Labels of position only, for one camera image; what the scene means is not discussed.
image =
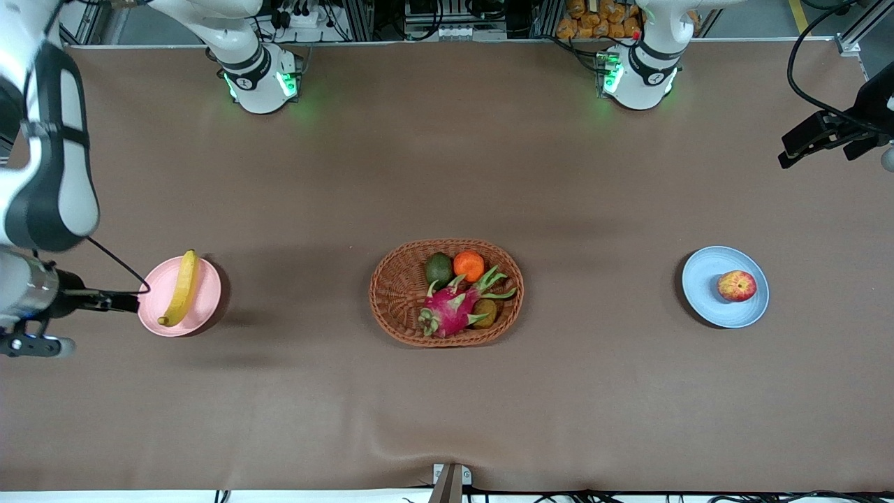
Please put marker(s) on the brown table cover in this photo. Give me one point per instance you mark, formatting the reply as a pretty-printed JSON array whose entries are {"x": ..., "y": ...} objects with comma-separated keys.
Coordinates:
[{"x": 447, "y": 405}]

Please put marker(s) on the brown kiwi fruit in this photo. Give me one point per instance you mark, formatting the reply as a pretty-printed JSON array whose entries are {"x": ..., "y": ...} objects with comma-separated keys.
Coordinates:
[{"x": 484, "y": 314}]

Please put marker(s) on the orange fruit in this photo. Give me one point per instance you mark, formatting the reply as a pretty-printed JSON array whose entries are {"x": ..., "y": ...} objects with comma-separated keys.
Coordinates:
[{"x": 469, "y": 265}]

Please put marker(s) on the metal table edge bracket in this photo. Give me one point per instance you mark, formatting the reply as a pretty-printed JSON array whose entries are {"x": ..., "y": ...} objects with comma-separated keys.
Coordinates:
[{"x": 450, "y": 485}]

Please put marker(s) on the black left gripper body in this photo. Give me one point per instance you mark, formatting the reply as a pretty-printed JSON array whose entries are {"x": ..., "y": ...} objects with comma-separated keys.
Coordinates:
[{"x": 868, "y": 105}]

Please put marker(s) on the red apple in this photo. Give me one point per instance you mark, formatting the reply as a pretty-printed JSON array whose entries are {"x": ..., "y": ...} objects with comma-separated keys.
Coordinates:
[{"x": 737, "y": 286}]

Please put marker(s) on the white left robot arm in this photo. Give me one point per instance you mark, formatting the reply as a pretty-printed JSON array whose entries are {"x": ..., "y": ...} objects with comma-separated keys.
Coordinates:
[{"x": 646, "y": 77}]

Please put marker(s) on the light blue plate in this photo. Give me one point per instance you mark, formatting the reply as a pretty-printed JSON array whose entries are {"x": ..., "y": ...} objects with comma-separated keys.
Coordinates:
[{"x": 702, "y": 286}]

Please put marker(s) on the dark green avocado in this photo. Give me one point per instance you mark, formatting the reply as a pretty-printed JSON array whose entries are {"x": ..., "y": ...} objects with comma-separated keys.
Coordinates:
[{"x": 440, "y": 269}]

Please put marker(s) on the aluminium frame post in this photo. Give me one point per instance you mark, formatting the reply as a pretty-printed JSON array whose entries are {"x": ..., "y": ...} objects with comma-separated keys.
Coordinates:
[{"x": 848, "y": 43}]

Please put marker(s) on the pink dragon fruit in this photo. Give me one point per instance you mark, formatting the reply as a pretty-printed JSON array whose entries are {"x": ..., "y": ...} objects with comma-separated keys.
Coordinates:
[{"x": 454, "y": 314}]

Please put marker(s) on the white power strip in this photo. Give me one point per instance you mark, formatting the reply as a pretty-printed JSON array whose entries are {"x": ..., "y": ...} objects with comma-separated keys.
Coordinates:
[{"x": 307, "y": 17}]

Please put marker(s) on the yellow banana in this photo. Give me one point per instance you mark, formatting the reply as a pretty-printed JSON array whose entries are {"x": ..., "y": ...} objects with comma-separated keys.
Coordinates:
[{"x": 183, "y": 286}]

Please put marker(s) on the orange snack packets pile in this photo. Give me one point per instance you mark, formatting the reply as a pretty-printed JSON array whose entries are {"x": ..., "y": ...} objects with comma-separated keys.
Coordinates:
[{"x": 580, "y": 24}]

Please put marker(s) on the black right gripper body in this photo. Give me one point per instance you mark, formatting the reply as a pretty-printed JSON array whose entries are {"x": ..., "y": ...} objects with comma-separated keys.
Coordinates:
[{"x": 68, "y": 293}]

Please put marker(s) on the pink plate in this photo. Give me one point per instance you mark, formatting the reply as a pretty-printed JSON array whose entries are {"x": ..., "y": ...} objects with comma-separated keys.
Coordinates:
[{"x": 206, "y": 300}]

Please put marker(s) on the brown wicker basket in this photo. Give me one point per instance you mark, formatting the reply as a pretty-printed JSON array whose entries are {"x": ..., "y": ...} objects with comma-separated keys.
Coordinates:
[{"x": 398, "y": 293}]

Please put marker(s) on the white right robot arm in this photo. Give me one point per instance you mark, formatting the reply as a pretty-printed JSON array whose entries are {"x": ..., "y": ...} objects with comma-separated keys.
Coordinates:
[{"x": 63, "y": 195}]

